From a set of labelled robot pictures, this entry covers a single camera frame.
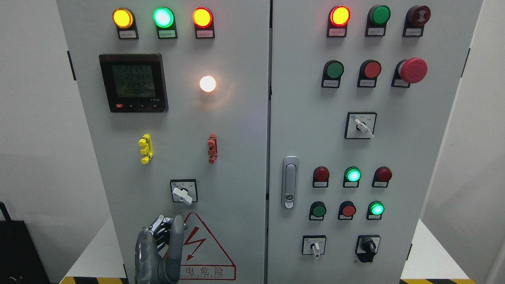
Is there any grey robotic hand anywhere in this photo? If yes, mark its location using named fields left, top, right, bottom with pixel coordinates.
left=134, top=215, right=187, bottom=284

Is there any white rotary switch door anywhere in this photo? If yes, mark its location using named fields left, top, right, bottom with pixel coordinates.
left=170, top=179, right=198, bottom=206

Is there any yellow indicator light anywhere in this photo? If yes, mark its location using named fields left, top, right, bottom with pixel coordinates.
left=112, top=7, right=139, bottom=39

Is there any red triangular warning sticker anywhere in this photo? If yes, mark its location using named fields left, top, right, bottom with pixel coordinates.
left=179, top=212, right=236, bottom=281

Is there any yellow terminal clip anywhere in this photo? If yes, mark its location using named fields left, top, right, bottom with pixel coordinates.
left=138, top=133, right=153, bottom=164

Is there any red terminal clip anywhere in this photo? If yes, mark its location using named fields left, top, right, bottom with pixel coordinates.
left=207, top=133, right=218, bottom=164

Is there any black bag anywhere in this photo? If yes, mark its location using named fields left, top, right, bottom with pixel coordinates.
left=0, top=202, right=49, bottom=284

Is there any grey left cabinet door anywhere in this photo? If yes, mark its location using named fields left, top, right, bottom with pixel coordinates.
left=56, top=0, right=270, bottom=284

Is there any grey cabinet door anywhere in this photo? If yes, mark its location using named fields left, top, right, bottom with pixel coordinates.
left=56, top=0, right=270, bottom=284
left=267, top=0, right=482, bottom=284

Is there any green push button lower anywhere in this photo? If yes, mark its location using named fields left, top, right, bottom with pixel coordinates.
left=309, top=201, right=327, bottom=221

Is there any green push button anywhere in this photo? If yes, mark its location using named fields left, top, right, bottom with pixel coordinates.
left=321, top=60, right=344, bottom=88
left=309, top=201, right=327, bottom=221

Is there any black digital power meter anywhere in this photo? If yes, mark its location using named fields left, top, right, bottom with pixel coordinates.
left=99, top=53, right=169, bottom=113

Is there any clear small light bulb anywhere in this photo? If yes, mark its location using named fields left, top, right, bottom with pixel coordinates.
left=199, top=75, right=217, bottom=92

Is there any dark red indicator left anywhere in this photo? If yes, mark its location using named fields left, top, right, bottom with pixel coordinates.
left=312, top=166, right=330, bottom=188

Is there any dark red indicator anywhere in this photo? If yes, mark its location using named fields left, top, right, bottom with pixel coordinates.
left=372, top=166, right=393, bottom=188
left=312, top=166, right=330, bottom=188

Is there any red push button lower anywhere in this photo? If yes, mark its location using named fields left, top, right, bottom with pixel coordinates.
left=337, top=201, right=357, bottom=220

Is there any red push button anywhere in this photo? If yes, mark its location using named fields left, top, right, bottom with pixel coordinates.
left=357, top=60, right=381, bottom=88
left=337, top=201, right=357, bottom=220

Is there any green lit indicator middle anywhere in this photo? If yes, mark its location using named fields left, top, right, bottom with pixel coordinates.
left=342, top=166, right=361, bottom=188

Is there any black rotary selector knob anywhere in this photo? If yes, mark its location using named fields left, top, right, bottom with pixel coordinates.
left=355, top=234, right=381, bottom=263

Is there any green lit button lower right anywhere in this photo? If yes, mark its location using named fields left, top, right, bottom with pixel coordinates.
left=366, top=201, right=385, bottom=220

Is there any green indicator light top left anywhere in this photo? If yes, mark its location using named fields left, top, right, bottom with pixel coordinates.
left=153, top=7, right=178, bottom=39

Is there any red-rimmed lit indicator light left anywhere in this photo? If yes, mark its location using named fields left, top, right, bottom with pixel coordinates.
left=193, top=7, right=215, bottom=39

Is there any dark red indicator right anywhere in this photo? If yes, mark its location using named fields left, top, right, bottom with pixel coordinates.
left=372, top=166, right=393, bottom=188

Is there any green push button upper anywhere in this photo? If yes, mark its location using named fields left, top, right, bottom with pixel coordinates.
left=321, top=60, right=344, bottom=88

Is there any grey right cabinet door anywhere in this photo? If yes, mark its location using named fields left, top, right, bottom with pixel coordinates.
left=267, top=0, right=482, bottom=284

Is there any white cabinet base platform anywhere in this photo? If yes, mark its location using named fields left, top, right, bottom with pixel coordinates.
left=61, top=218, right=474, bottom=284

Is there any red push button upper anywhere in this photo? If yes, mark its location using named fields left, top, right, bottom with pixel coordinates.
left=357, top=60, right=381, bottom=88

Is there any red lit indicator light right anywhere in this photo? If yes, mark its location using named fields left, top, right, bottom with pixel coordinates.
left=326, top=5, right=351, bottom=38

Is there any red emergency stop button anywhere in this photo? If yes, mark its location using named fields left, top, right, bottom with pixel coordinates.
left=391, top=57, right=428, bottom=88

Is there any green unlit indicator top right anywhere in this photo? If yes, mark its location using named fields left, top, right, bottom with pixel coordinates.
left=365, top=5, right=391, bottom=37

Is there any dark red buzzer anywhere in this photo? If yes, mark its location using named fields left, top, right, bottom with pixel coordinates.
left=402, top=6, right=431, bottom=37

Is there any white rotary switch lower right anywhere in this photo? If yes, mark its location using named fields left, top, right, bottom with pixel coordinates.
left=302, top=234, right=327, bottom=258

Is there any white rotary switch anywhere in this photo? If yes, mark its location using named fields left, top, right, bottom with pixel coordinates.
left=302, top=234, right=327, bottom=258
left=344, top=112, right=377, bottom=140

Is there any silver door latch handle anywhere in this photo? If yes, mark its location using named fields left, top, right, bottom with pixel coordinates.
left=281, top=156, right=298, bottom=209

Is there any white rotary switch upper right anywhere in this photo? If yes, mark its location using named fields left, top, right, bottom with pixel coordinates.
left=344, top=112, right=377, bottom=140

